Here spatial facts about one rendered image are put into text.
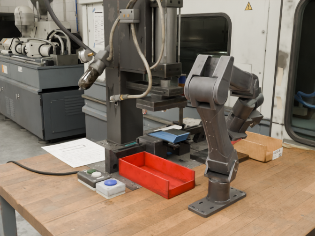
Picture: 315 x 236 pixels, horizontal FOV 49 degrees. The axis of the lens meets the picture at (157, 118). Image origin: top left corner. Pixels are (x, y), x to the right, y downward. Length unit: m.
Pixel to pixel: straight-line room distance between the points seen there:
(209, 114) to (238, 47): 1.05
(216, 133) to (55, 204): 0.51
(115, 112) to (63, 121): 3.00
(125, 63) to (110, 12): 0.22
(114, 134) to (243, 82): 0.74
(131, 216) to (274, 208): 0.41
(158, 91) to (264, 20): 0.72
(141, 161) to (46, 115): 3.20
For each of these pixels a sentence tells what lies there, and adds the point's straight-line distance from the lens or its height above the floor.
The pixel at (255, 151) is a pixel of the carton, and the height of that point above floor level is 0.94.
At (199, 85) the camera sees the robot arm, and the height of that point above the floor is 1.27.
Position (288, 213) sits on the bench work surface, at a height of 0.90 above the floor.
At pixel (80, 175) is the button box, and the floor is 0.93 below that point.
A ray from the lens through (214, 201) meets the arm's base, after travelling 1.04.
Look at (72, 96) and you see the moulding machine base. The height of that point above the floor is 0.59.
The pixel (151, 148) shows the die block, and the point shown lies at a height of 0.96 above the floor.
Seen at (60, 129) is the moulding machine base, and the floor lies 0.18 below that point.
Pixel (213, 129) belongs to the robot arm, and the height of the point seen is 1.14.
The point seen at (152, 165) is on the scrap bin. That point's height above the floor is 0.92.
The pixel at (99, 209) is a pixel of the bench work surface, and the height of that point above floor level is 0.90.
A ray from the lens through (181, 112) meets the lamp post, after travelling 1.66.
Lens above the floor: 1.39
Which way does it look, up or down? 14 degrees down
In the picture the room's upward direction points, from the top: straight up
